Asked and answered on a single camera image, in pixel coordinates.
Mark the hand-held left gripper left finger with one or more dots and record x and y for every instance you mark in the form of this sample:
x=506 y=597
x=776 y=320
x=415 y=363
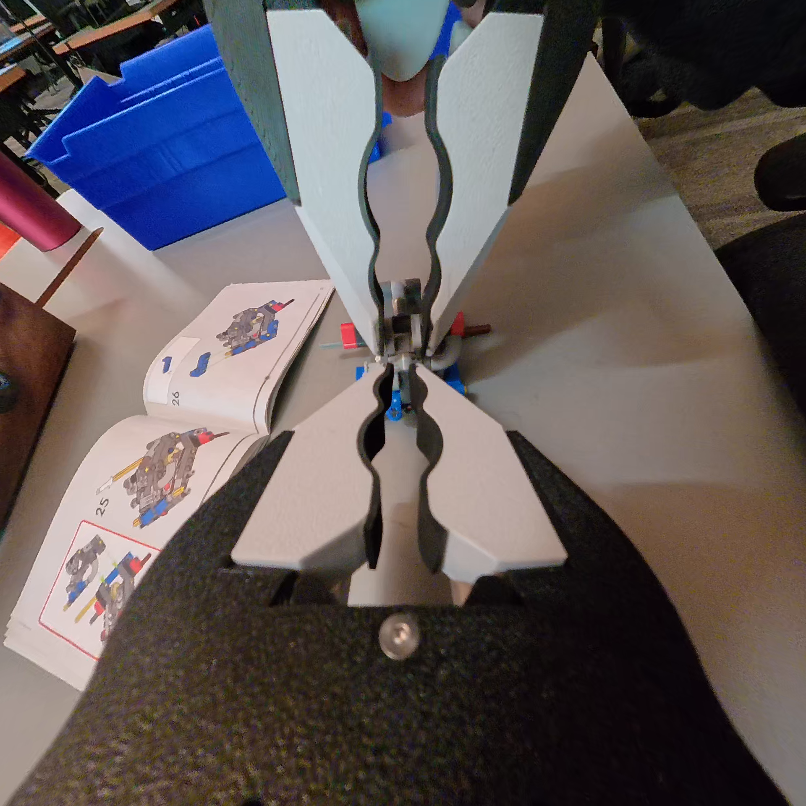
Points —
x=302 y=504

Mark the orange plastic crate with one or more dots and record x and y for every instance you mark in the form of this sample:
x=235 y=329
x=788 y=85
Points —
x=9 y=242

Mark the open lego instruction booklet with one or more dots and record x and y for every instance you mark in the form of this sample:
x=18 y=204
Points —
x=208 y=352

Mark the stacked blue plastic bins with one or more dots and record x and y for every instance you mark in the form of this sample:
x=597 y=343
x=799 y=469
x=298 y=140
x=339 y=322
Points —
x=157 y=157

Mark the magenta cylinder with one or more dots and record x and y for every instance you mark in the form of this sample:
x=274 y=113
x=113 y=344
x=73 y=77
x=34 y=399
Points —
x=31 y=208

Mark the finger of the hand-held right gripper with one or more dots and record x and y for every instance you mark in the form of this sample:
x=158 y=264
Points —
x=485 y=126
x=321 y=126

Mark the grey and blue lego model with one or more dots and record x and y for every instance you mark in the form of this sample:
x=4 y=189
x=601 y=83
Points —
x=403 y=327

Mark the lego set cardboard box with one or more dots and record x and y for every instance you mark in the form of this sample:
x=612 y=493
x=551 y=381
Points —
x=31 y=378

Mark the background desk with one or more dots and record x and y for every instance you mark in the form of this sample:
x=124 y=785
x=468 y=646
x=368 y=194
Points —
x=113 y=31

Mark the person's right forearm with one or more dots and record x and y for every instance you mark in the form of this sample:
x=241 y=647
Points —
x=705 y=44

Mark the person's right hand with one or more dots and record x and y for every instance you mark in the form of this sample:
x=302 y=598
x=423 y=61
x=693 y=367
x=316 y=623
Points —
x=406 y=101

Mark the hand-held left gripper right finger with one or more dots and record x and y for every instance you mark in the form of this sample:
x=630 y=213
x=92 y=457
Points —
x=497 y=504

